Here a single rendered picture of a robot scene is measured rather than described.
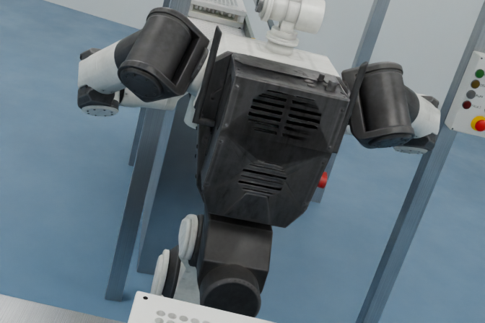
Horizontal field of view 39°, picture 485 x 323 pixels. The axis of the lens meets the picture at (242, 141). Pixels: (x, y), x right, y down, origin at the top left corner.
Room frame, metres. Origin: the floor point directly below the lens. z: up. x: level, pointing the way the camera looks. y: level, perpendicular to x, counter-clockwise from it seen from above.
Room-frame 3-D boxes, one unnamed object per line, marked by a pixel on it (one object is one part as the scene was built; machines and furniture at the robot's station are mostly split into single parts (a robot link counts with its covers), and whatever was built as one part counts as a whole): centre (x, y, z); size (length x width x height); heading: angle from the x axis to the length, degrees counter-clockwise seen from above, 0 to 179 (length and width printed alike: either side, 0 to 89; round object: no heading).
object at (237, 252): (1.20, -0.04, 0.86); 0.28 x 0.13 x 0.18; 11
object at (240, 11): (2.87, 0.27, 0.99); 0.25 x 0.24 x 0.02; 100
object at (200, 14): (2.87, 0.27, 0.94); 0.24 x 0.24 x 0.02; 10
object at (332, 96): (1.23, -0.03, 1.13); 0.34 x 0.30 x 0.36; 100
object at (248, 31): (2.84, 0.13, 0.94); 1.32 x 0.02 x 0.03; 11
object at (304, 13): (1.29, -0.02, 1.33); 0.10 x 0.07 x 0.09; 100
